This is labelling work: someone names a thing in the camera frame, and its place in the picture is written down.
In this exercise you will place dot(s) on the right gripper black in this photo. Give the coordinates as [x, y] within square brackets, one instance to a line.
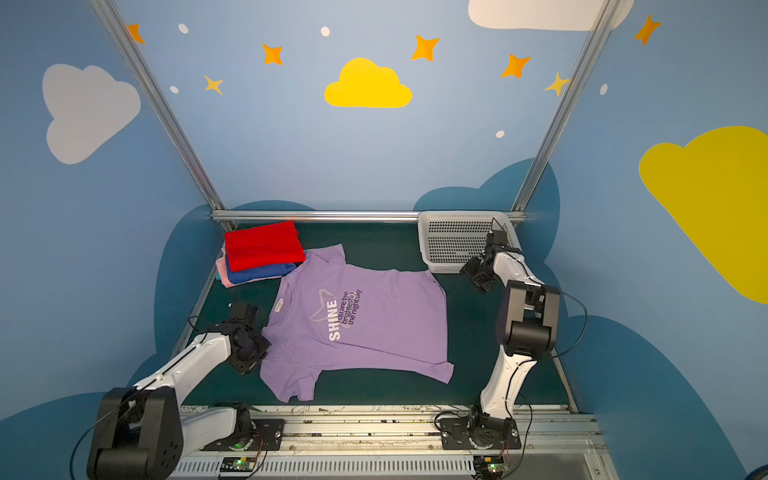
[478, 271]

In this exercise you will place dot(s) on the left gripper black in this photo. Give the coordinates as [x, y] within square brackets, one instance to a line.
[253, 352]

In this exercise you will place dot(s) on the white plastic laundry basket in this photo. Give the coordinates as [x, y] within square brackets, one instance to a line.
[449, 239]

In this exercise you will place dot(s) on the purple t shirt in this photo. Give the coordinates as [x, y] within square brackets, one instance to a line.
[330, 315]

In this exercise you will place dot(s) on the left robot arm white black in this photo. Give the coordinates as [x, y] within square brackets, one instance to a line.
[140, 432]

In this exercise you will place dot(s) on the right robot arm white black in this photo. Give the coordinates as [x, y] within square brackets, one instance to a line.
[526, 329]

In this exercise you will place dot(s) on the folded blue t shirt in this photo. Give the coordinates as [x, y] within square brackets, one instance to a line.
[259, 273]

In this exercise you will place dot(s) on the folded pink t shirt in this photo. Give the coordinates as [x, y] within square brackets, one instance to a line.
[222, 271]

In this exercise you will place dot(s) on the folded red t shirt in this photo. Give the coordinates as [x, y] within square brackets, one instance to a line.
[265, 245]

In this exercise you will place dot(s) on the left controller circuit board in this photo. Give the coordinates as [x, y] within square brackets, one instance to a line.
[237, 466]

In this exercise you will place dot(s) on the controller circuit board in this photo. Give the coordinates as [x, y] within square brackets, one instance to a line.
[237, 466]
[488, 467]

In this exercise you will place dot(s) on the rear horizontal aluminium bar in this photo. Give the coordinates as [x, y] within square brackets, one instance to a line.
[259, 216]

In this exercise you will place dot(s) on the right controller circuit board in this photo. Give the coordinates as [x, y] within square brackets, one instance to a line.
[488, 467]

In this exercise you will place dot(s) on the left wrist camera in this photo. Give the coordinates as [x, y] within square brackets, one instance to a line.
[243, 312]

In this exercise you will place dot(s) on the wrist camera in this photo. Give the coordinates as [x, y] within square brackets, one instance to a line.
[497, 239]
[243, 312]

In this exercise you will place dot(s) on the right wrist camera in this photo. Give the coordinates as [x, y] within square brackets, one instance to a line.
[497, 239]

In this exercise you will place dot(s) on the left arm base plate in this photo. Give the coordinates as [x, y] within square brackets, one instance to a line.
[267, 433]

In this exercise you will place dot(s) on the aluminium rail base frame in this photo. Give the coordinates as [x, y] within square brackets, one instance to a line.
[404, 442]

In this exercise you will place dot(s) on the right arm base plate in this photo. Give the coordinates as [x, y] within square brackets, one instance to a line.
[459, 433]

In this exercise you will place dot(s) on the left slanted aluminium post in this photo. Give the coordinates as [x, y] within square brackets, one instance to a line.
[114, 23]

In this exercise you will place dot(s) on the slanted aluminium post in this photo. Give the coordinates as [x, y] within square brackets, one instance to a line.
[584, 66]
[114, 23]

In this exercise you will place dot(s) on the right slanted aluminium post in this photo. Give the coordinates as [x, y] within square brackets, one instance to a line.
[584, 66]

